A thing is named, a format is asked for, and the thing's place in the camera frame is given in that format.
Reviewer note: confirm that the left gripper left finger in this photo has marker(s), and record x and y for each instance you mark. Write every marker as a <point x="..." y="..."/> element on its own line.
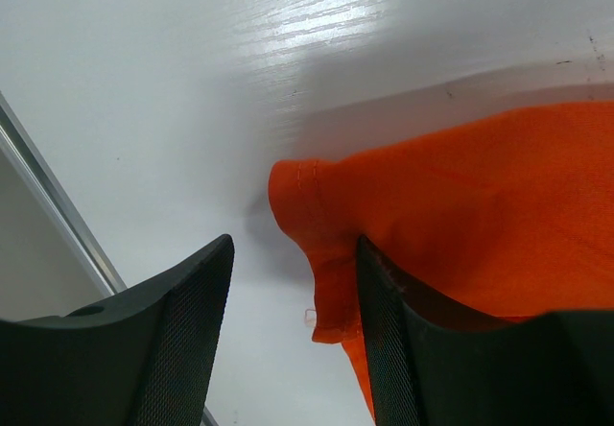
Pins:
<point x="115" y="349"/>

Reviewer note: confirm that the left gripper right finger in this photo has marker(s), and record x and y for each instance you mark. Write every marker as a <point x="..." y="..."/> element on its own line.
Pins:
<point x="434" y="361"/>

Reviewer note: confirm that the orange t shirt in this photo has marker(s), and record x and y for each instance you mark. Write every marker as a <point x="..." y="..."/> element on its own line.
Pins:
<point x="511" y="215"/>

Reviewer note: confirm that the aluminium table frame rail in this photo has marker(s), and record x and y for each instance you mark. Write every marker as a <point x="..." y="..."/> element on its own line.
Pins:
<point x="53" y="191"/>

